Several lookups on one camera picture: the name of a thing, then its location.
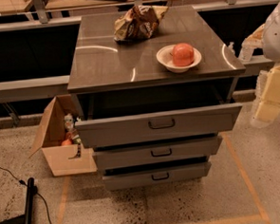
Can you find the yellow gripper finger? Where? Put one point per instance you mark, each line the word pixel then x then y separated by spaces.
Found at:
pixel 266 106
pixel 255 39

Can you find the grey bottom drawer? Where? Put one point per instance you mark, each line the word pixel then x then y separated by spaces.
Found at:
pixel 158 176

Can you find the grey drawer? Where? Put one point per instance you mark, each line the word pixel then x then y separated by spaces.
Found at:
pixel 158 176
pixel 157 152
pixel 158 126

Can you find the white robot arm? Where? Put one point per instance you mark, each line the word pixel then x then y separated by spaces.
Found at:
pixel 271 36

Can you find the grey top drawer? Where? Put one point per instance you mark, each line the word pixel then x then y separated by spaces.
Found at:
pixel 158 126

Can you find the grey drawer cabinet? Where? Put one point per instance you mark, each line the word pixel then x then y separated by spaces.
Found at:
pixel 110 78

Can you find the grey middle drawer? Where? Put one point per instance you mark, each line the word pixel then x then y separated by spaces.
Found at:
pixel 157 152

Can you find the clear sanitizer bottle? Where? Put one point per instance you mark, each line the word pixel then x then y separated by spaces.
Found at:
pixel 246 52

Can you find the red apple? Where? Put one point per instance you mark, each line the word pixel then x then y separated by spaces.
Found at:
pixel 183 54

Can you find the white bowl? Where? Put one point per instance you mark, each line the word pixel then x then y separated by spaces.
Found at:
pixel 165 57

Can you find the brown chip bag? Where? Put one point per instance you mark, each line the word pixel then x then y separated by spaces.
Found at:
pixel 139 23

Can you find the small bottle in box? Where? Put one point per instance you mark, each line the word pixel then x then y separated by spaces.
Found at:
pixel 69 122

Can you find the orange fruit in box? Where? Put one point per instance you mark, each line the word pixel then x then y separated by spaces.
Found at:
pixel 66 142

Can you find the cardboard box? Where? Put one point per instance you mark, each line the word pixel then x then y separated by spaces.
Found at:
pixel 62 160

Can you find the black stand leg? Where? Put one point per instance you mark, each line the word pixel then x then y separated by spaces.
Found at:
pixel 27 216

